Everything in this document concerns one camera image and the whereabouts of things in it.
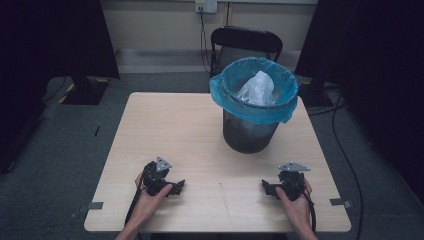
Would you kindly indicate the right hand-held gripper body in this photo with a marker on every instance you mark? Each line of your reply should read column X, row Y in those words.
column 292, row 183

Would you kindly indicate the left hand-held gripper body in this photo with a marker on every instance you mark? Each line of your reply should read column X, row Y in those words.
column 154, row 180

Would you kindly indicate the person's right hand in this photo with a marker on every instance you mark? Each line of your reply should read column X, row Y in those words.
column 296, row 210

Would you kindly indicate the person's left hand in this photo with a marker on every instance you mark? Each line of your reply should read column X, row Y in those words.
column 146, row 206

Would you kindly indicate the grey tape strip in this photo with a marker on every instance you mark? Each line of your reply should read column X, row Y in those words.
column 95, row 205
column 340, row 202

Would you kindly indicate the dark translucent trash can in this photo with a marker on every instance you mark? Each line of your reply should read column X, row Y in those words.
column 248, row 135

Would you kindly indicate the black stand base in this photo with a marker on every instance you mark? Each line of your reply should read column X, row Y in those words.
column 315, row 93
column 85, row 91

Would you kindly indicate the white plastic bag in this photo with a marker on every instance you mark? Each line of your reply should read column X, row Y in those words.
column 258, row 90

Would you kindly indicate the blue trash bag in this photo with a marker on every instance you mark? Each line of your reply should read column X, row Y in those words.
column 230, row 90

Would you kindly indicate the black chair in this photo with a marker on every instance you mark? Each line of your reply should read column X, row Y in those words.
column 246, row 38

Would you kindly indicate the white wall socket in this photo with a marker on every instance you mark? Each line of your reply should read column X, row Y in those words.
column 206, row 6

